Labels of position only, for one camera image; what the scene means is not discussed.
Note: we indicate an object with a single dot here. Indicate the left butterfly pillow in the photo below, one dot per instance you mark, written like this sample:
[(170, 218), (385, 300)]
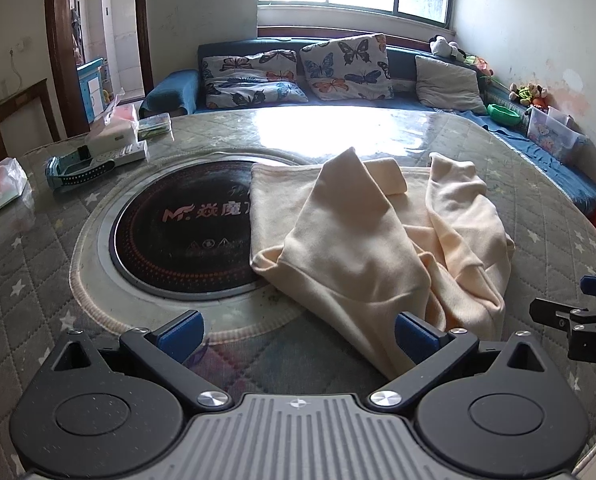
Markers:
[(243, 81)]

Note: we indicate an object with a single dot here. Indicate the dark wooden cabinet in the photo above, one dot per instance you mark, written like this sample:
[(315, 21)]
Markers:
[(27, 121)]

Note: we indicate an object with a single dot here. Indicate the grey quilted star tablecloth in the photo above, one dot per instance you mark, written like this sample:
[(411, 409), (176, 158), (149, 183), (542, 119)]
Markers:
[(56, 273)]

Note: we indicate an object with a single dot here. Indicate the butterfly pillow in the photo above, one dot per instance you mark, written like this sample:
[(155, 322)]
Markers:
[(243, 81), (350, 68)]

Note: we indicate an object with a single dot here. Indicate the white tissue box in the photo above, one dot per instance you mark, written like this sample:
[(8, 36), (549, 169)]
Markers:
[(117, 128)]

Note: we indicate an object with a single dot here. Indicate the brown wooden door frame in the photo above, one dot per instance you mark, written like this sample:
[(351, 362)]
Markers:
[(64, 68)]

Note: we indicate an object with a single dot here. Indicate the green wrapped packet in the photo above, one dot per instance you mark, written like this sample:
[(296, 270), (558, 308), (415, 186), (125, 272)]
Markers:
[(156, 125)]

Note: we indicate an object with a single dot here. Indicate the green plastic bowl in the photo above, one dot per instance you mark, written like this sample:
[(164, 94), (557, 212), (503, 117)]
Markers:
[(503, 115)]

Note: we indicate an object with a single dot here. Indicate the right butterfly pillow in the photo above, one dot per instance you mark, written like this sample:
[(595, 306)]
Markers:
[(350, 68)]

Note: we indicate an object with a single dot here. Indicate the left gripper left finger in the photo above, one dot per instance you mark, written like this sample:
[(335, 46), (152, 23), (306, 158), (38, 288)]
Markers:
[(159, 355)]

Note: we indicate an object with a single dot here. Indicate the white flat box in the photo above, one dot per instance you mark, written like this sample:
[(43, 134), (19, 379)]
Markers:
[(134, 152)]

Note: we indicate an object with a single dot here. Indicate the blue white toy cabinet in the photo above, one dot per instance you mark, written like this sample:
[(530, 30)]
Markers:
[(91, 87)]

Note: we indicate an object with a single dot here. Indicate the teal smart watch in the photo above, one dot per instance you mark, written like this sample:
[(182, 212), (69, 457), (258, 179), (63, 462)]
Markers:
[(75, 169)]

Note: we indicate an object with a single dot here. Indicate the panda plush toy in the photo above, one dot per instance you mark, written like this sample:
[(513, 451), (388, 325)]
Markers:
[(442, 48)]

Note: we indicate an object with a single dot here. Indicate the clear plastic storage box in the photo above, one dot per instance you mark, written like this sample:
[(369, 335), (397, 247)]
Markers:
[(557, 139)]

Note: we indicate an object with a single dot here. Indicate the cream sweatshirt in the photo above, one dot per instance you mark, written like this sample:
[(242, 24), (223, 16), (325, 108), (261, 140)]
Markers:
[(357, 243)]

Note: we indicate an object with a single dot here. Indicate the colourful plush toy pile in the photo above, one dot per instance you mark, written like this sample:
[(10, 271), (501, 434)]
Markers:
[(529, 95)]

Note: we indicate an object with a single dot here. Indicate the grey plain cushion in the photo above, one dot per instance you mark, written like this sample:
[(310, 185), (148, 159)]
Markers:
[(448, 86)]

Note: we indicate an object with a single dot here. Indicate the blue corner sofa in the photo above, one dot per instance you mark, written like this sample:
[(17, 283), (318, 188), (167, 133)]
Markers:
[(181, 93)]

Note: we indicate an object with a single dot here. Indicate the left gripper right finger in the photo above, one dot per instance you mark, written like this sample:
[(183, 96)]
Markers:
[(435, 355)]

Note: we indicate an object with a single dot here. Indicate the black induction cooktop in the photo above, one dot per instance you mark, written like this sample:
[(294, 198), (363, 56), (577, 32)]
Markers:
[(186, 235)]

